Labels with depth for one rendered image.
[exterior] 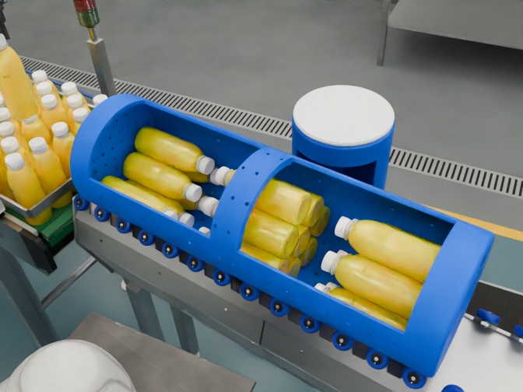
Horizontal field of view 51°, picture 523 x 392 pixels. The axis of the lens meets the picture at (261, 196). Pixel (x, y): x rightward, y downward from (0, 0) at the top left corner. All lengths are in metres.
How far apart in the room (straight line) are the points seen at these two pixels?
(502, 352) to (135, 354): 0.72
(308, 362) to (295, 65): 2.78
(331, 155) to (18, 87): 0.79
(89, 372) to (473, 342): 0.78
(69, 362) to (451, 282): 0.58
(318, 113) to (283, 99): 1.90
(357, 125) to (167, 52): 2.69
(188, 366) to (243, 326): 0.25
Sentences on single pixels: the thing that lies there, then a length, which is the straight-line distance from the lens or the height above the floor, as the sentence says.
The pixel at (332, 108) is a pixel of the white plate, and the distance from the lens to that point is 1.57.
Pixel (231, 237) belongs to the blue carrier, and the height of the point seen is 1.15.
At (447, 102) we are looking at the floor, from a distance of 3.53.
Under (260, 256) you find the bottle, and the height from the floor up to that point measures 1.09.
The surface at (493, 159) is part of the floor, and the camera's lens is 3.17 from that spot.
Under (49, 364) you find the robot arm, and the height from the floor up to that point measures 1.30.
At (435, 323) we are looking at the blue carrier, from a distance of 0.94.
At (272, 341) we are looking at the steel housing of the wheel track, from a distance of 1.25.
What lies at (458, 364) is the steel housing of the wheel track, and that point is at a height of 0.93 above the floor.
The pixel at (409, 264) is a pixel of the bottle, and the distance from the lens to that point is 1.00.
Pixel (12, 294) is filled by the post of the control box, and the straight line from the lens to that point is 1.75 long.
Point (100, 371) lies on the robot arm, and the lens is 0.78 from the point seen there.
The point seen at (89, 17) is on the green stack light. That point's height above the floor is 1.19.
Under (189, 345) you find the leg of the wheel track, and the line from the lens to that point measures 2.13.
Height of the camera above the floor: 1.94
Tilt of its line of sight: 44 degrees down
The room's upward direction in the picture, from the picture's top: 3 degrees counter-clockwise
